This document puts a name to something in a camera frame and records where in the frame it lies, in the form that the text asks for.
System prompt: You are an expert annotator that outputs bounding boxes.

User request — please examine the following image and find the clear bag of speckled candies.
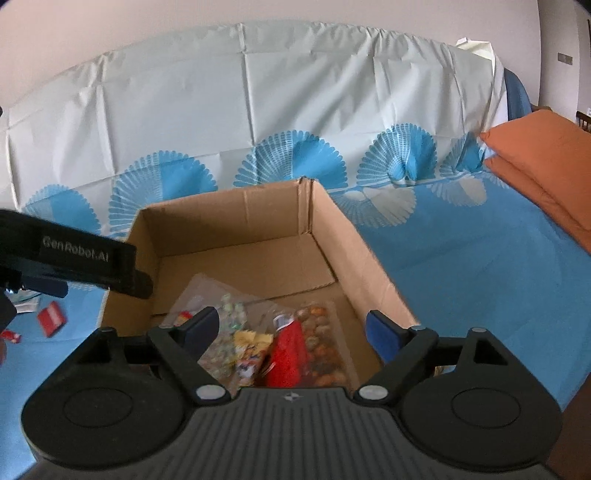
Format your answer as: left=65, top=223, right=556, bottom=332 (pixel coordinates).
left=295, top=301, right=358, bottom=389

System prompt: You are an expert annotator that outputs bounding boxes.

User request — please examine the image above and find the clear bag of sweets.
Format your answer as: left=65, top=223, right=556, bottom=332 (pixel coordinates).
left=164, top=272, right=278, bottom=379

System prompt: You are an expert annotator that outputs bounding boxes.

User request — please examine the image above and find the light blue bar packet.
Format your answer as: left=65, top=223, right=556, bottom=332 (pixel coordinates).
left=10, top=290, right=41, bottom=315

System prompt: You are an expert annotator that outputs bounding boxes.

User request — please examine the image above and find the blue white fan-patterned cloth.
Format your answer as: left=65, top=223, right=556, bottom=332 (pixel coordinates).
left=0, top=21, right=591, bottom=462

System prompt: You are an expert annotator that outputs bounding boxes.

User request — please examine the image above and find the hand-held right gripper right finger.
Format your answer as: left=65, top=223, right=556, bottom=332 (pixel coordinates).
left=354, top=310, right=509, bottom=403

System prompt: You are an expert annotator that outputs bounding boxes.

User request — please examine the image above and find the cardboard box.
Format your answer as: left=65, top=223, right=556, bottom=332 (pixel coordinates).
left=98, top=176, right=421, bottom=393

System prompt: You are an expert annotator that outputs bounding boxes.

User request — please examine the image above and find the orange pillow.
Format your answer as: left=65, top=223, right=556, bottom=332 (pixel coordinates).
left=479, top=111, right=591, bottom=229
left=484, top=157, right=591, bottom=254

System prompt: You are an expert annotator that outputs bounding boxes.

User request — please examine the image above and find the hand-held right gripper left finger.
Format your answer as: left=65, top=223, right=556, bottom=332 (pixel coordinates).
left=74, top=305, right=230, bottom=407

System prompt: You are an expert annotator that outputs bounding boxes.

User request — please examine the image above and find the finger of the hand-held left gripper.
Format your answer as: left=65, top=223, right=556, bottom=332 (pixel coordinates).
left=69, top=271, right=154, bottom=299
left=19, top=275, right=69, bottom=297

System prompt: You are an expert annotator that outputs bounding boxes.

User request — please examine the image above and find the red snack pouch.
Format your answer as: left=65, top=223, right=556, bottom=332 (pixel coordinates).
left=265, top=314, right=306, bottom=388

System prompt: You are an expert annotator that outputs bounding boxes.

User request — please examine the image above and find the yellow snack packet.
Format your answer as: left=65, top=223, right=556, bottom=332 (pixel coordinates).
left=233, top=330, right=274, bottom=387

